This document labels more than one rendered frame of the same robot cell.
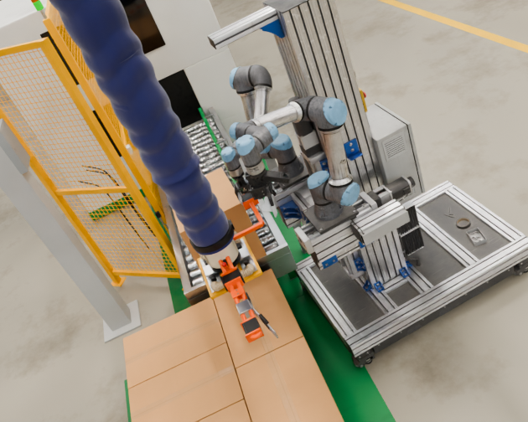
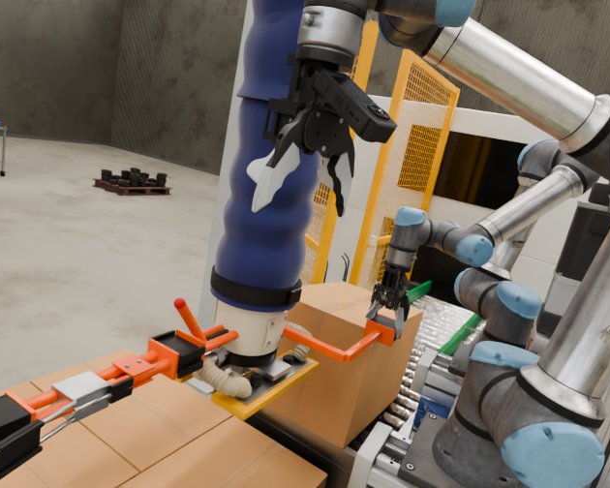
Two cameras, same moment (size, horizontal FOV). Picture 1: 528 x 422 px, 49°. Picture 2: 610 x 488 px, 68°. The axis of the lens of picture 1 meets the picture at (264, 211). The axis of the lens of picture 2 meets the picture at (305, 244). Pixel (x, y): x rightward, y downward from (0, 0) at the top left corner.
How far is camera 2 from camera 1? 2.02 m
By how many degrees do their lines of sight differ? 37
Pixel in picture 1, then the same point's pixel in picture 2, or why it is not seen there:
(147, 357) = not seen: hidden behind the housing
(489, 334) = not seen: outside the picture
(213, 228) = (248, 251)
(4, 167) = not seen: hidden behind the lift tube
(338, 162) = (594, 325)
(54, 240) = (220, 230)
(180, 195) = (245, 137)
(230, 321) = (189, 460)
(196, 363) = (84, 445)
